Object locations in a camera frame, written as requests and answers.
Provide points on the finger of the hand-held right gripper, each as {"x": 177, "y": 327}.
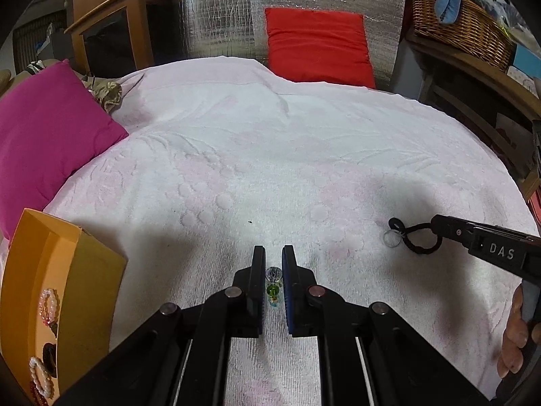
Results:
{"x": 454, "y": 230}

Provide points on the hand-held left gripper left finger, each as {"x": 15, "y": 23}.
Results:
{"x": 260, "y": 300}

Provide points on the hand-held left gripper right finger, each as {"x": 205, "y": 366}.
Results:
{"x": 288, "y": 300}

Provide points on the green bead charm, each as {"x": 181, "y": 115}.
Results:
{"x": 272, "y": 291}

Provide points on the orange box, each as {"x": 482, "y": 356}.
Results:
{"x": 84, "y": 270}

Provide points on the person's right hand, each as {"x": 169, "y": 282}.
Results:
{"x": 513, "y": 338}

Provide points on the pale pink embossed blanket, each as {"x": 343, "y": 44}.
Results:
{"x": 296, "y": 156}

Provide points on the wooden shelf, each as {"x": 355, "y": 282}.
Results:
{"x": 465, "y": 76}

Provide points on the teal box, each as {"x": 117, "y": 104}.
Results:
{"x": 524, "y": 61}

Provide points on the wicker basket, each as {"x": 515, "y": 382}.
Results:
{"x": 465, "y": 34}

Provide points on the red cushion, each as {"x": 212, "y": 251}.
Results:
{"x": 321, "y": 46}

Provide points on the beige cloth bag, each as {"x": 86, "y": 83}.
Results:
{"x": 107, "y": 93}

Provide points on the pink cushion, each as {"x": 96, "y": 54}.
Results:
{"x": 50, "y": 135}

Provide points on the silver foil mat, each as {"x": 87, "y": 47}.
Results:
{"x": 219, "y": 8}

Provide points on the wooden cabinet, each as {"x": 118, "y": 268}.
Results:
{"x": 110, "y": 17}

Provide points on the black white striped cloth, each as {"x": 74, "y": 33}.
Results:
{"x": 36, "y": 67}

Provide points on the beige leather sofa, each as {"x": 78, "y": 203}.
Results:
{"x": 5, "y": 78}

